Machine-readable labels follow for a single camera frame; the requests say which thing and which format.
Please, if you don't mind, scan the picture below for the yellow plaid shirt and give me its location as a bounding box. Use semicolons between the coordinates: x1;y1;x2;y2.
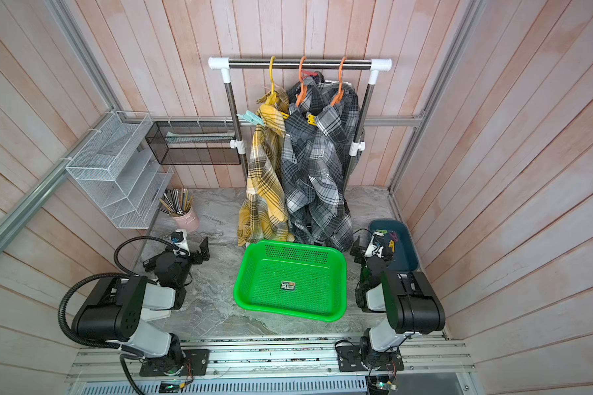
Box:
237;88;295;247

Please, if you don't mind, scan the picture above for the mint green clothespin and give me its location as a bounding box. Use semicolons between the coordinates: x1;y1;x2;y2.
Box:
237;110;265;126

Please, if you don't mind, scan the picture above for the yellow plastic hanger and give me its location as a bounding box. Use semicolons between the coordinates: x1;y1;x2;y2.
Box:
265;56;279;109

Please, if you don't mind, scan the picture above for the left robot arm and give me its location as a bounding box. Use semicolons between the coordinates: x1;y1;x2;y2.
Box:
58;230;210;383

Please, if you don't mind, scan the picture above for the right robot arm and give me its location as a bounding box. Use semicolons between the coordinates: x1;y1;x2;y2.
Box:
334;219;446;372

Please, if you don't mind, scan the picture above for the orange hanger right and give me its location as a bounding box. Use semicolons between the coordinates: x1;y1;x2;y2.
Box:
330;57;347;106

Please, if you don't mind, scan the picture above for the orange hanger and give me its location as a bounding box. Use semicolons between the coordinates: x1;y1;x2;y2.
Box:
330;57;347;106
295;56;307;107

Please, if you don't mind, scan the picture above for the orange hanger left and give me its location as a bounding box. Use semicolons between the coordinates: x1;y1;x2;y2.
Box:
295;56;307;107

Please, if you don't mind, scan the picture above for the dark teal tray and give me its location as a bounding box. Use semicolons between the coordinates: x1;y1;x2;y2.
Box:
369;219;419;272

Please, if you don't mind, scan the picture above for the pink pencil cup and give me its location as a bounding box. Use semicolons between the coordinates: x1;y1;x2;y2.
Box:
160;189;199;232

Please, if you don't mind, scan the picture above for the green plastic basket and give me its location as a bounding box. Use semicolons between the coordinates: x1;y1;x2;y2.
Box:
233;240;347;323

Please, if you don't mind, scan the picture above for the grey plaid shirt left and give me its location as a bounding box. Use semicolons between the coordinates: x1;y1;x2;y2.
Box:
281;83;319;244

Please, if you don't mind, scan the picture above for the grey plaid shirt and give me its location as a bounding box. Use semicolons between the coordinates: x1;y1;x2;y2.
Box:
281;83;319;244
299;77;360;252

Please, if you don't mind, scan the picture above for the grey plaid shirt right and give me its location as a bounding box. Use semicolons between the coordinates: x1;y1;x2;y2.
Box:
299;77;360;252

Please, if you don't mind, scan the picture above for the yellow clothespin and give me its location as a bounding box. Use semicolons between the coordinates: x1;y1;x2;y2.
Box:
306;114;316;126

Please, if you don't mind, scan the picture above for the metal clothes rack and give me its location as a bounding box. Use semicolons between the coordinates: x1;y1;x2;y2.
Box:
208;57;393;174

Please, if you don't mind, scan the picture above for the red clothespin on rack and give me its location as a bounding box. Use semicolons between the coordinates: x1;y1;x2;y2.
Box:
301;70;325;82

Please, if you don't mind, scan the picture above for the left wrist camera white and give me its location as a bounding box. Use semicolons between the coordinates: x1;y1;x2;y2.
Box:
170;230;189;256

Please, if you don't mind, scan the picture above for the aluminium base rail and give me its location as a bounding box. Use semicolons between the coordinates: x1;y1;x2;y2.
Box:
63;332;478;395

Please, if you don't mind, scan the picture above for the white wire mesh shelf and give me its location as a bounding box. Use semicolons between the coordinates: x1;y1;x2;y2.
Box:
66;111;173;230

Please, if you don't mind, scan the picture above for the black mesh wall basket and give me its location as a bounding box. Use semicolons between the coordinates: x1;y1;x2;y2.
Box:
146;121;240;166

